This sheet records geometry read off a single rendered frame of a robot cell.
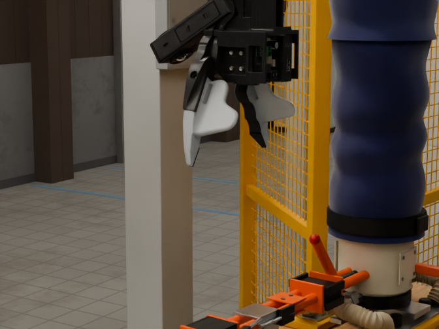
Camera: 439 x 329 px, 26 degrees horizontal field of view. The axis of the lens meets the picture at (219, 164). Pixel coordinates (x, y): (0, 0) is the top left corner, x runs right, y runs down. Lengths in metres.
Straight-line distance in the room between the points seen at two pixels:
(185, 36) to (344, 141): 1.12
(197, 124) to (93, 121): 8.56
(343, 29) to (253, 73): 1.13
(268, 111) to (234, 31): 0.13
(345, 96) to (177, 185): 1.11
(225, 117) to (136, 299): 2.27
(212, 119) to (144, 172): 2.11
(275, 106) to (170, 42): 0.14
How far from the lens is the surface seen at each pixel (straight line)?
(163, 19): 2.92
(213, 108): 0.96
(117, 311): 5.28
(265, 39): 0.95
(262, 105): 1.06
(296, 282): 2.00
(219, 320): 1.77
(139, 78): 3.03
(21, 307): 5.42
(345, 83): 2.10
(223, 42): 0.98
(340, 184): 2.13
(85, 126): 9.44
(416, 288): 2.53
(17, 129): 8.76
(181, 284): 3.18
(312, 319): 2.19
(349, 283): 2.08
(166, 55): 1.03
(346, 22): 2.08
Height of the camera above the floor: 1.69
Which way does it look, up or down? 10 degrees down
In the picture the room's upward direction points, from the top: straight up
